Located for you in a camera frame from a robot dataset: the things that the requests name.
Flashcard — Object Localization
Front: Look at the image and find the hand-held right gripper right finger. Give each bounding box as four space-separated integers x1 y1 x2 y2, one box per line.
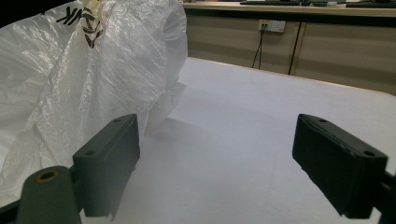
291 113 389 219

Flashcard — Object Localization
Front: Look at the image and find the white printed plastic bag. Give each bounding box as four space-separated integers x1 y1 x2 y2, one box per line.
0 0 189 208

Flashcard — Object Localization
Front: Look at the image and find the black power cable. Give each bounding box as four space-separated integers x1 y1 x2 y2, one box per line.
250 25 267 70

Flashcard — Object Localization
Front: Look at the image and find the black keyboard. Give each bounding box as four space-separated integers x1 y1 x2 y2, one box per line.
238 0 310 7
345 1 396 9

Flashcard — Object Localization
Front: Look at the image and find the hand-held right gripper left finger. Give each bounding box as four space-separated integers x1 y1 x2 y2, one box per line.
72 113 141 222

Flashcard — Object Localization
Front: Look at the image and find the white wall socket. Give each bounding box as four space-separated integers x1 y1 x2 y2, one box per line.
257 19 287 34

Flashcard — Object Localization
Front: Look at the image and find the long wooden counter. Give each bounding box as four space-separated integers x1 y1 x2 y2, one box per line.
181 0 396 96

